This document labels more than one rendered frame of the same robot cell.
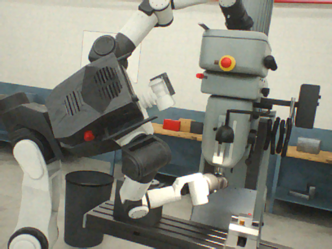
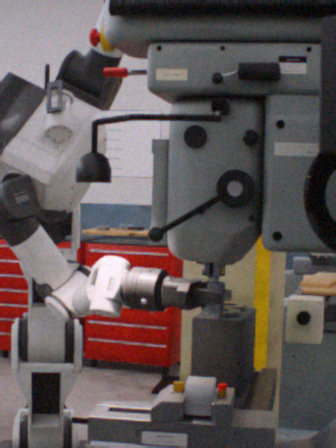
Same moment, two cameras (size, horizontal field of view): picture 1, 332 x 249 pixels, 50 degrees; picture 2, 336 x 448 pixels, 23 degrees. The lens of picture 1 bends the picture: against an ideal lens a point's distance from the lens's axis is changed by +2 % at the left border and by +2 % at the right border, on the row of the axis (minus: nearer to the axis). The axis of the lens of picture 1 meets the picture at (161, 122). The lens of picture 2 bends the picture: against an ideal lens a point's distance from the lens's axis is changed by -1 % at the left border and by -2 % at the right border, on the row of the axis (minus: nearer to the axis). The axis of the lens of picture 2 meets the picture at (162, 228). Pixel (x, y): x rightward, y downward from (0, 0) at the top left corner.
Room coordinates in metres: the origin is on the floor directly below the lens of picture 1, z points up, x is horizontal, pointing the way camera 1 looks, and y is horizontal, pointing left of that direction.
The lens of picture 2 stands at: (1.25, -1.91, 1.46)
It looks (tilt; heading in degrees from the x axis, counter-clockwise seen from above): 3 degrees down; 82
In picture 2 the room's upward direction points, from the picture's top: 2 degrees clockwise
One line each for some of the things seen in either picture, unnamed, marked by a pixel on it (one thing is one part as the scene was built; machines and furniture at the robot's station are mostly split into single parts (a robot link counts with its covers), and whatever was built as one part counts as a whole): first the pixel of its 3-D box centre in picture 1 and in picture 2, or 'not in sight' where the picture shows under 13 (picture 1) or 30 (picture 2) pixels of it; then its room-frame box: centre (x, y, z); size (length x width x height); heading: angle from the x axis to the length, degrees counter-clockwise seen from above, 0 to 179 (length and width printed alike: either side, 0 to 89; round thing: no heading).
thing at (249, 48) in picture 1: (237, 56); (227, 12); (1.61, -0.30, 1.81); 0.47 x 0.26 x 0.16; 161
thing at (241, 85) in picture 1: (234, 85); (240, 75); (1.64, -0.31, 1.68); 0.34 x 0.24 x 0.10; 161
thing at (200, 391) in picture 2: (244, 222); (200, 395); (1.55, -0.43, 1.07); 0.06 x 0.05 x 0.06; 74
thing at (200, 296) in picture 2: not in sight; (206, 297); (1.58, -0.33, 1.24); 0.06 x 0.02 x 0.03; 148
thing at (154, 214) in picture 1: (139, 198); (224, 346); (1.71, 0.07, 1.06); 0.22 x 0.12 x 0.20; 66
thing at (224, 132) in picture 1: (225, 133); (93, 167); (1.36, -0.25, 1.49); 0.07 x 0.07 x 0.06
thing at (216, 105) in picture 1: (226, 130); (218, 180); (1.60, -0.30, 1.47); 0.21 x 0.19 x 0.32; 71
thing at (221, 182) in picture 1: (211, 183); (171, 292); (1.52, -0.25, 1.24); 0.13 x 0.12 x 0.10; 58
